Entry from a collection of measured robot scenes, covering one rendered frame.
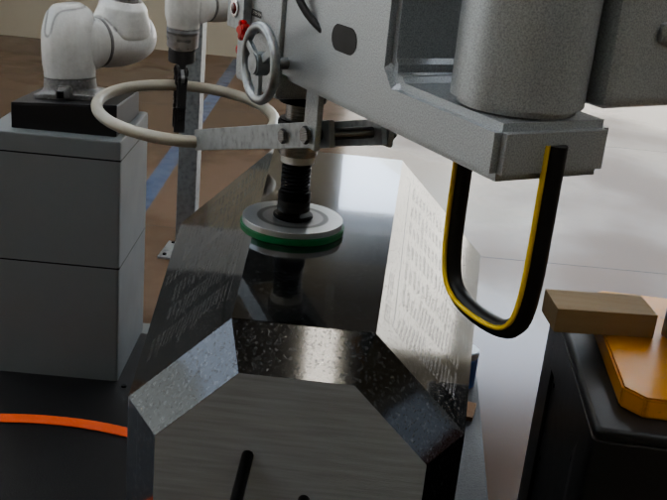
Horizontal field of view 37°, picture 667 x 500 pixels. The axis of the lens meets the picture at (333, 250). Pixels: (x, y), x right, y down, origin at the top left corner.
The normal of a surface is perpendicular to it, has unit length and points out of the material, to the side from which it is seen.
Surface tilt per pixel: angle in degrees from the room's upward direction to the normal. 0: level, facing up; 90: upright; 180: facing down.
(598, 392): 0
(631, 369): 0
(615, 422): 0
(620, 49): 90
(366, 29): 90
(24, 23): 90
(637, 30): 90
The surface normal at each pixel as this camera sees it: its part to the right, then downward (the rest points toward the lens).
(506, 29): -0.47, 0.27
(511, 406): 0.09, -0.93
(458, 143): -0.88, 0.09
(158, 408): -0.55, -0.40
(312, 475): -0.06, 0.35
